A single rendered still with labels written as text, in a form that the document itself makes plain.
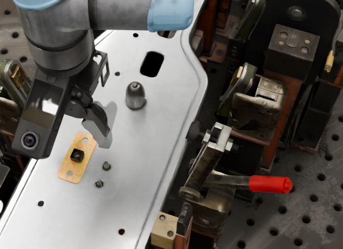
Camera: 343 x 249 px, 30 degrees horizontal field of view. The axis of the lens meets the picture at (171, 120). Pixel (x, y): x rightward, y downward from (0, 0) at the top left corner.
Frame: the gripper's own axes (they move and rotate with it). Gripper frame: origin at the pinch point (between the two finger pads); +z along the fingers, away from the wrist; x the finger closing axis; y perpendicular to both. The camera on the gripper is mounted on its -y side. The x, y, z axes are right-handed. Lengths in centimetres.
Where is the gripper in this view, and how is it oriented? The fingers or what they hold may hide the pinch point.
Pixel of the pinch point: (73, 138)
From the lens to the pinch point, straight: 95.2
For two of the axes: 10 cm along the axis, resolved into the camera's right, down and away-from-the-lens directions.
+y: 3.4, -8.2, 4.6
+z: -0.2, 4.9, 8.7
